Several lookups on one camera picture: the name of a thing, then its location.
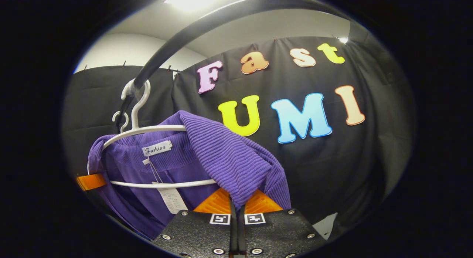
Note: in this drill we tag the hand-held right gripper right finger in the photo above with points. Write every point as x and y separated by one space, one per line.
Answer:
277 232

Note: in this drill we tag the small ceiling light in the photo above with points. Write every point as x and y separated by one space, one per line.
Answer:
343 40

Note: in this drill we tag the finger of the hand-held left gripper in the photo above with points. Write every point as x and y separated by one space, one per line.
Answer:
90 181

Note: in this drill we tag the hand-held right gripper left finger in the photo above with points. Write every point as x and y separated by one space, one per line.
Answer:
196 232

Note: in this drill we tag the purple ribbed jacket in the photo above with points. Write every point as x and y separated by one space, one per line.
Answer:
221 158

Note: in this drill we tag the black clothes rack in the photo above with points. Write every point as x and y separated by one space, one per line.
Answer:
184 32

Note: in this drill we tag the white clothes hanger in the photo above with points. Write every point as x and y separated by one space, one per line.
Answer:
162 129
126 123

